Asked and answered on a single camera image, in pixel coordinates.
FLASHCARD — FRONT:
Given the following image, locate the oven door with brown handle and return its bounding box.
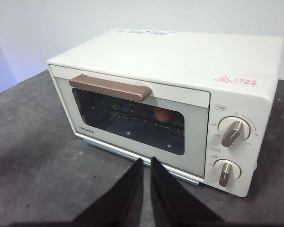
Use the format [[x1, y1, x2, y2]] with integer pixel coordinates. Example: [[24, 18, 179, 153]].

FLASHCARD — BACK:
[[49, 64, 211, 179]]

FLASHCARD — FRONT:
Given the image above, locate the large cream temperature knob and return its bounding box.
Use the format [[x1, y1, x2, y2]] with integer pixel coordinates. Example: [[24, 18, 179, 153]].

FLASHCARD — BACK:
[[218, 116, 251, 148]]

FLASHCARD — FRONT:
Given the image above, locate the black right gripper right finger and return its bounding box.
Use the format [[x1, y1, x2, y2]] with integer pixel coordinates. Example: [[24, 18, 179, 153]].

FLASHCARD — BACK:
[[150, 156, 228, 227]]

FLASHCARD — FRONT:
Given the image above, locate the red warning sticker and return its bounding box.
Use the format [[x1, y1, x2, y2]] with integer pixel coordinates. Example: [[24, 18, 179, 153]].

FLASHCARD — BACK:
[[212, 75, 259, 88]]

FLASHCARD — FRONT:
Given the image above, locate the cream Toshiba toaster oven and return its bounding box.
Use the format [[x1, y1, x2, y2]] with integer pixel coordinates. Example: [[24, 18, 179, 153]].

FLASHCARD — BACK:
[[46, 28, 284, 198]]

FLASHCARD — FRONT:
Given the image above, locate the small cream timer knob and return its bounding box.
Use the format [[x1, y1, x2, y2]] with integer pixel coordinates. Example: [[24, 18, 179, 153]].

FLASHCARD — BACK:
[[213, 158, 242, 188]]

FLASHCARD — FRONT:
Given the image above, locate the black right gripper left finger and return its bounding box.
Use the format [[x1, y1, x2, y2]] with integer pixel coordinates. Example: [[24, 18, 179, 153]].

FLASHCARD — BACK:
[[70, 157, 144, 227]]

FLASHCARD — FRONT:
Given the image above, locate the chrome wire oven rack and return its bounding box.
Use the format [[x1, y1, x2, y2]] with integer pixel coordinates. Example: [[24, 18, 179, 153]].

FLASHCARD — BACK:
[[89, 104, 186, 136]]

